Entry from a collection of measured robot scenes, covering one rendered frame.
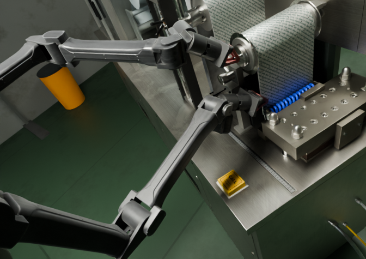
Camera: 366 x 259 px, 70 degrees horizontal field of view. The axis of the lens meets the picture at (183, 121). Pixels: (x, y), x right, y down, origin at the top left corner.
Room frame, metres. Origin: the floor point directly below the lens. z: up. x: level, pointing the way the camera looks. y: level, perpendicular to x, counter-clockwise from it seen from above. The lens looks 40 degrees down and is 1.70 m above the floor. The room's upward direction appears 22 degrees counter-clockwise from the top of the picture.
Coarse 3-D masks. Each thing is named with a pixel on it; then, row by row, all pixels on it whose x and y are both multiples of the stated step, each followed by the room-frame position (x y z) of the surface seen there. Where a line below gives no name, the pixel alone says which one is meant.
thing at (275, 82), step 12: (312, 48) 0.74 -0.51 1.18; (288, 60) 0.72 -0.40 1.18; (300, 60) 0.73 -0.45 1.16; (312, 60) 0.74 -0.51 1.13; (264, 72) 0.69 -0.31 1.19; (276, 72) 0.71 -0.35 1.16; (288, 72) 0.72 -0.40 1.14; (300, 72) 0.73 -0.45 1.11; (312, 72) 0.74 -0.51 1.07; (264, 84) 0.69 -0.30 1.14; (276, 84) 0.70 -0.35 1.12; (288, 84) 0.72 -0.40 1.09; (300, 84) 0.73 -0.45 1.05; (264, 96) 0.69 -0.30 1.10; (276, 96) 0.70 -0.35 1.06; (288, 96) 0.72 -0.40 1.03; (264, 108) 0.69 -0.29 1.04
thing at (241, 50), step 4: (240, 44) 0.75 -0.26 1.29; (236, 48) 0.75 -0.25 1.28; (240, 48) 0.73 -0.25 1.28; (244, 48) 0.73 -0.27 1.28; (236, 52) 0.76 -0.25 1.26; (240, 52) 0.73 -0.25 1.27; (244, 52) 0.72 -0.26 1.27; (244, 56) 0.71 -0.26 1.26; (248, 56) 0.71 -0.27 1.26; (240, 60) 0.74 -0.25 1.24; (244, 60) 0.71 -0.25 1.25; (248, 60) 0.71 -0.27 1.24; (240, 64) 0.74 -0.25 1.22; (244, 64) 0.72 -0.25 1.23
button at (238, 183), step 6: (228, 174) 0.57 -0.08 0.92; (234, 174) 0.56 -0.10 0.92; (222, 180) 0.55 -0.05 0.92; (228, 180) 0.55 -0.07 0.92; (234, 180) 0.54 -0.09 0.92; (240, 180) 0.53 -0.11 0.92; (222, 186) 0.54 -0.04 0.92; (228, 186) 0.52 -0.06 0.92; (234, 186) 0.51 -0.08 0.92; (240, 186) 0.51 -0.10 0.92; (228, 192) 0.50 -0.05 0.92; (234, 192) 0.51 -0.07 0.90
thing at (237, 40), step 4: (300, 4) 0.81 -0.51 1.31; (308, 8) 0.78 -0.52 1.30; (312, 12) 0.77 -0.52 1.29; (236, 40) 0.77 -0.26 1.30; (240, 40) 0.74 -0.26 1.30; (232, 44) 0.80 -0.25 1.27; (236, 44) 0.77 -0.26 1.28; (244, 44) 0.73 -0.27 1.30; (248, 48) 0.71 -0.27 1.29; (248, 52) 0.71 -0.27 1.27; (252, 56) 0.69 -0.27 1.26; (252, 60) 0.70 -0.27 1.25; (248, 64) 0.72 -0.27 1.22; (252, 64) 0.70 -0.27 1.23; (244, 68) 0.75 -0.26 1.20; (248, 68) 0.72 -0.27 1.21; (252, 68) 0.70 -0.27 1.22
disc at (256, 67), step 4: (236, 32) 0.77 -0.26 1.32; (232, 36) 0.80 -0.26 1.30; (236, 36) 0.77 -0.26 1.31; (240, 36) 0.75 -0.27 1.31; (244, 36) 0.73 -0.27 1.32; (232, 40) 0.80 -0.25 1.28; (244, 40) 0.73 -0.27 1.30; (248, 40) 0.71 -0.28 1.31; (248, 44) 0.71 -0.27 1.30; (252, 44) 0.70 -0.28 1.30; (252, 48) 0.70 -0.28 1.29; (252, 52) 0.70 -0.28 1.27; (256, 52) 0.68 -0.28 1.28; (256, 56) 0.68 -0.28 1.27; (256, 60) 0.68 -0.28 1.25; (256, 64) 0.69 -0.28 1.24; (256, 68) 0.69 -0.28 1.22; (248, 72) 0.73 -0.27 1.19; (252, 72) 0.71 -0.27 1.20; (256, 72) 0.69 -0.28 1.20
